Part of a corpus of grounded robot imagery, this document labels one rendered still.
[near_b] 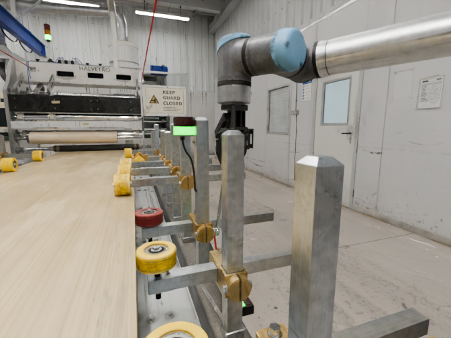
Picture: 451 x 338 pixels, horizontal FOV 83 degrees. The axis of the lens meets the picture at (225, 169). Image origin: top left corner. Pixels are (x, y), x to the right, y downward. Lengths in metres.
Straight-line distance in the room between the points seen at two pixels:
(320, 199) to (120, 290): 0.34
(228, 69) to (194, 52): 9.23
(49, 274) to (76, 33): 9.45
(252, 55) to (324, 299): 0.51
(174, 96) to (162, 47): 6.75
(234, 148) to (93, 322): 0.34
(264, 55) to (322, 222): 0.44
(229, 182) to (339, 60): 0.40
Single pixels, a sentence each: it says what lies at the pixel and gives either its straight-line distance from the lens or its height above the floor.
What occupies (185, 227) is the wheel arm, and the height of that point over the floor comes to 0.85.
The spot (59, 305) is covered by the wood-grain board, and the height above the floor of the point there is 0.90.
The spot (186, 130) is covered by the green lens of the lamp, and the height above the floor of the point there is 1.14.
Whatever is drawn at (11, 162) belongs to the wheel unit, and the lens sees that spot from 1.87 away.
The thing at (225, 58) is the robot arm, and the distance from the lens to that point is 0.69.
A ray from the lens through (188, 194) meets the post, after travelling 1.00.
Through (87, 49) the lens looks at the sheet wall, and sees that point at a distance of 9.67.
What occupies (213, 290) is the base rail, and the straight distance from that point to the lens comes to 0.79.
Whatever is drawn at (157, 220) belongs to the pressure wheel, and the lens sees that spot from 0.77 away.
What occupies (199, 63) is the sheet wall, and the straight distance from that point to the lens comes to 9.84.
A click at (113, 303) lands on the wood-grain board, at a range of 0.45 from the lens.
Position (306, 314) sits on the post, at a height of 0.95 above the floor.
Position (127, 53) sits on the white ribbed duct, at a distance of 7.23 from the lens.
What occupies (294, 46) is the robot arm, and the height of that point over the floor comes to 1.33.
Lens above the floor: 1.15
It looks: 9 degrees down
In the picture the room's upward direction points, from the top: straight up
